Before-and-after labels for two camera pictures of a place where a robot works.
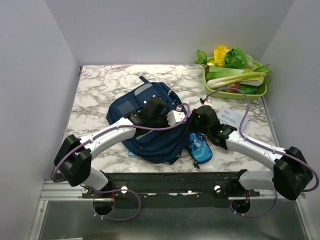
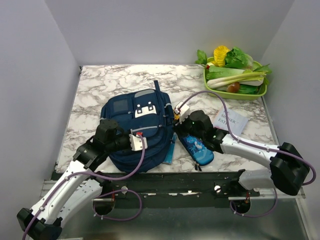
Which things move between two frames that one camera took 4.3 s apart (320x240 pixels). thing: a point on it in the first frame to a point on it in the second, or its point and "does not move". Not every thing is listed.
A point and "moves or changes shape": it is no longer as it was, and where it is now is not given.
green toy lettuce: (235, 58) does not move
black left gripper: (164, 116) to (129, 148)
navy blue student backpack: (167, 145) moves or changes shape
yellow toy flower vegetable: (219, 53) does not move
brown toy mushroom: (235, 85) does not move
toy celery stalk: (217, 82) does not move
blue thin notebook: (131, 154) to (169, 158)
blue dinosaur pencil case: (199, 148) moves or changes shape
